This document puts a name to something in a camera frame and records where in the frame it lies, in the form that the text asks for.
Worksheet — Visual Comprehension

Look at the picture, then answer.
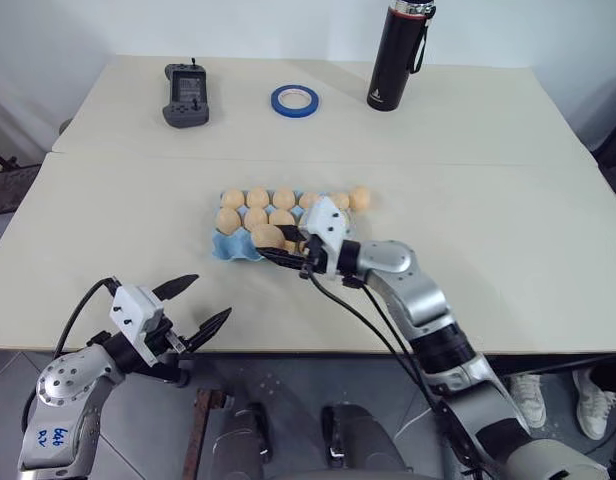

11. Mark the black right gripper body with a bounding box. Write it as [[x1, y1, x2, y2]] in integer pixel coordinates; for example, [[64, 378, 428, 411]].
[[297, 232, 330, 280]]

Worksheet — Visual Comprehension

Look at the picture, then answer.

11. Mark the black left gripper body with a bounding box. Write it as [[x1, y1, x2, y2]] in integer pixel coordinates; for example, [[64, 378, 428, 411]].
[[136, 319, 196, 389]]

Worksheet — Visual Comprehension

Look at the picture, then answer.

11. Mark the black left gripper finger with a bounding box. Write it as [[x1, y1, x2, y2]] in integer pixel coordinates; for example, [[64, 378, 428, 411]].
[[153, 273, 201, 303], [186, 306, 234, 353]]

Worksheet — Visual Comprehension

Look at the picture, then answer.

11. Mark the blue egg carton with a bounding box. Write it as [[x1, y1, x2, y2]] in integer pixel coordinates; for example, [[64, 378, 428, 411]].
[[209, 188, 363, 263]]

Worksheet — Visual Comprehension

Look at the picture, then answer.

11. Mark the dark rounded shape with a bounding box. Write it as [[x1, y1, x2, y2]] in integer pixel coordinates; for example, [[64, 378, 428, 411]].
[[211, 399, 270, 480], [320, 403, 415, 480]]

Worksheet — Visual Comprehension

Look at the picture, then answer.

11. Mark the blue tape roll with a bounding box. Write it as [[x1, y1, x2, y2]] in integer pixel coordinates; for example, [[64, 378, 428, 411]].
[[268, 84, 321, 120]]

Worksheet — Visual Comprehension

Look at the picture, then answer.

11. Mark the grey handheld remote controller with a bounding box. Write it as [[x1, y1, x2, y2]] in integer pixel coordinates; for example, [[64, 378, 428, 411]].
[[161, 57, 211, 129]]

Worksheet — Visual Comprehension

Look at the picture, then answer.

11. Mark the black thermos bottle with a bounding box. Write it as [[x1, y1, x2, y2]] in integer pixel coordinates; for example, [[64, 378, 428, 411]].
[[365, 0, 437, 112]]

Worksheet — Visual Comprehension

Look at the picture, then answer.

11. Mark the black metal stand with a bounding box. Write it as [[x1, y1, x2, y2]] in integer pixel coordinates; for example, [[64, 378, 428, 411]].
[[0, 143, 41, 217]]

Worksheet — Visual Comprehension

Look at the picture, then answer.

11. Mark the white sneaker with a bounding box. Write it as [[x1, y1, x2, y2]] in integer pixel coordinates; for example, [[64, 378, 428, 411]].
[[571, 368, 616, 442], [509, 372, 548, 430]]

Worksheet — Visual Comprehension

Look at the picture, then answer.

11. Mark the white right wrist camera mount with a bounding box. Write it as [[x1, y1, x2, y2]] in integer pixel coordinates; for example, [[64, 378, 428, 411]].
[[303, 196, 353, 277]]

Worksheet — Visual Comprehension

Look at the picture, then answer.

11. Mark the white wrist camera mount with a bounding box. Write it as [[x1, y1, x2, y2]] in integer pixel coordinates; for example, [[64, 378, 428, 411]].
[[109, 284, 165, 365], [303, 196, 353, 277]]

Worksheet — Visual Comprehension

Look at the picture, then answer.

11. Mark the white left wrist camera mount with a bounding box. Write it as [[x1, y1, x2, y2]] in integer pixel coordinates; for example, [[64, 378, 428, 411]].
[[109, 284, 165, 365]]

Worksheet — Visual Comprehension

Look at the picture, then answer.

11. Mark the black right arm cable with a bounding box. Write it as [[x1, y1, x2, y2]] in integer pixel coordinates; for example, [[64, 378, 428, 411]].
[[299, 267, 472, 480], [341, 276, 437, 404]]

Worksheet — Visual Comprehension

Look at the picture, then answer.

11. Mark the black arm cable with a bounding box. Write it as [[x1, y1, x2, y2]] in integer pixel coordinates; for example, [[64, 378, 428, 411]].
[[299, 267, 472, 480], [52, 276, 123, 359], [341, 276, 437, 404]]

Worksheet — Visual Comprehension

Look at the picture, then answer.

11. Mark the rusty metal post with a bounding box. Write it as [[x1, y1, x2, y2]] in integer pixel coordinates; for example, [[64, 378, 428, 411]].
[[189, 388, 225, 480]]

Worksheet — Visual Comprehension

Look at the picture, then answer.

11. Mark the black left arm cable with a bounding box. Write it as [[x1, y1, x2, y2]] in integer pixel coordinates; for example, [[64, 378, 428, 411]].
[[52, 276, 123, 359]]

